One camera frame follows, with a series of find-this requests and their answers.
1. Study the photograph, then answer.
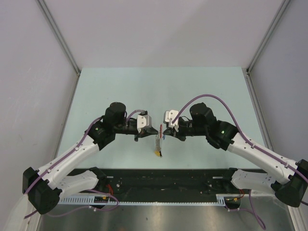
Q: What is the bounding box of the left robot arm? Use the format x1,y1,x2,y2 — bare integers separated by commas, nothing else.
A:
22,102,159,215

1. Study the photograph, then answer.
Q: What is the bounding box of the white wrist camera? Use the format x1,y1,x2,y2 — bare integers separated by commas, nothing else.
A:
164,110,179,131
137,111,152,133

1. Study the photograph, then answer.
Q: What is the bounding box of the right aluminium corner post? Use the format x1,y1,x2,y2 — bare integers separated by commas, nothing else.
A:
245,0,292,73

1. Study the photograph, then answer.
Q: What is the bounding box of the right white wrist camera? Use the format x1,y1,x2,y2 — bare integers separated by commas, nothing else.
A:
164,110,179,131

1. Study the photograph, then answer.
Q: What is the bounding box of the aluminium corner post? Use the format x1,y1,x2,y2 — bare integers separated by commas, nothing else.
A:
35,0,81,75
245,0,292,73

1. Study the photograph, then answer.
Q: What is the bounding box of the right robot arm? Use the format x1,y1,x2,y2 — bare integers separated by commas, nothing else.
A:
163,103,308,207

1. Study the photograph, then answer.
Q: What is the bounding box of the white cable duct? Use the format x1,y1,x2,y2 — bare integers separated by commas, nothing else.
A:
57,194,238,207

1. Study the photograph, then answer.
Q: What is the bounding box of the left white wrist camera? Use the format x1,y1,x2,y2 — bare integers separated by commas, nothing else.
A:
137,111,152,133

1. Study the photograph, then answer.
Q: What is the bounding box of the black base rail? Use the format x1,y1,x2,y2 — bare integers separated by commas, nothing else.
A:
67,168,244,203

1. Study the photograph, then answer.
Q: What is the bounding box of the red handled metal key holder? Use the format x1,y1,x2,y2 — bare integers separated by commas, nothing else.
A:
155,124,163,150

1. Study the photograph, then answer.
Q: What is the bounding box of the left aluminium corner post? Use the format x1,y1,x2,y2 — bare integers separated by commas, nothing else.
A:
35,0,81,75

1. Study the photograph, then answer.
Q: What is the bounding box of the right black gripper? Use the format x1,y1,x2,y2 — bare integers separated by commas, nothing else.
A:
164,120,207,141

